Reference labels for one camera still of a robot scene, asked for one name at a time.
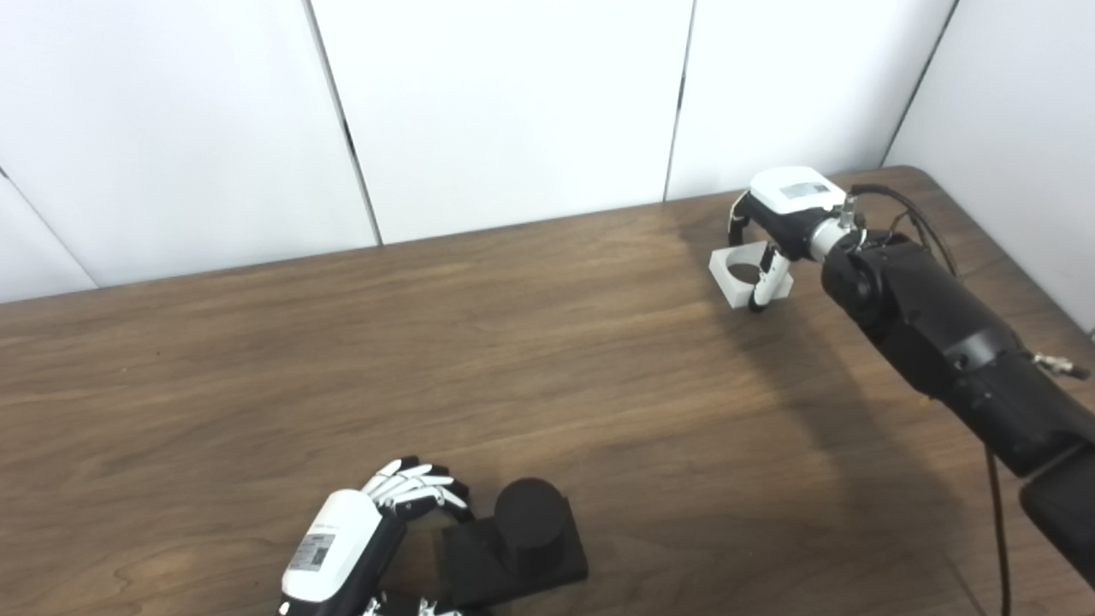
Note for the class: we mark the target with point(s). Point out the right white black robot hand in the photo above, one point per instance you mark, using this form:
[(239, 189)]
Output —
[(791, 192)]

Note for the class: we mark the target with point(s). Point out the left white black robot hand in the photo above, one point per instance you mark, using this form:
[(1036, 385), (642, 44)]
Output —
[(338, 539)]

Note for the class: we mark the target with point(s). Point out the white square piece with hole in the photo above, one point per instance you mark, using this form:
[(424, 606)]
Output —
[(725, 278)]

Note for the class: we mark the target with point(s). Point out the black peg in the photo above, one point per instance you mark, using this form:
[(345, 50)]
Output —
[(526, 522)]

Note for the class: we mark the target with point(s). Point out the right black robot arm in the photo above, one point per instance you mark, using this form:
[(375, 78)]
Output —
[(941, 325)]

